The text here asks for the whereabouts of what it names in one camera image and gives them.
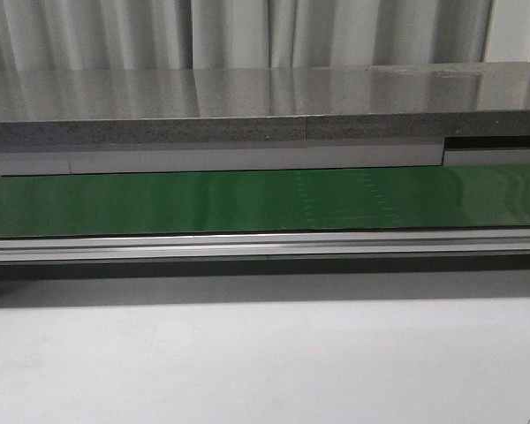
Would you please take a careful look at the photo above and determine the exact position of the green conveyor belt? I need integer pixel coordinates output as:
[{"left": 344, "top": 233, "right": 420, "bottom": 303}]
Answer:
[{"left": 0, "top": 164, "right": 530, "bottom": 239}]

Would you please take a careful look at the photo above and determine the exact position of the white pleated curtain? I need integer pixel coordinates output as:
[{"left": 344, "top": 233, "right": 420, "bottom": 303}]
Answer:
[{"left": 0, "top": 1, "right": 530, "bottom": 71}]

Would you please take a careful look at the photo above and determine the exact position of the grey rail segment right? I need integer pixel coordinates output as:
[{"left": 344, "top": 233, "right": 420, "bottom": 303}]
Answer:
[{"left": 443, "top": 135, "right": 530, "bottom": 166}]

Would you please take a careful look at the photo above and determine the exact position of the rear grey conveyor rail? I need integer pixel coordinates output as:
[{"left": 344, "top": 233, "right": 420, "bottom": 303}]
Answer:
[{"left": 0, "top": 138, "right": 443, "bottom": 176}]

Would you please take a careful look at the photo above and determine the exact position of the front aluminium conveyor rail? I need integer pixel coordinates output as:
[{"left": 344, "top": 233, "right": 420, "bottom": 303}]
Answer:
[{"left": 0, "top": 228, "right": 530, "bottom": 262}]

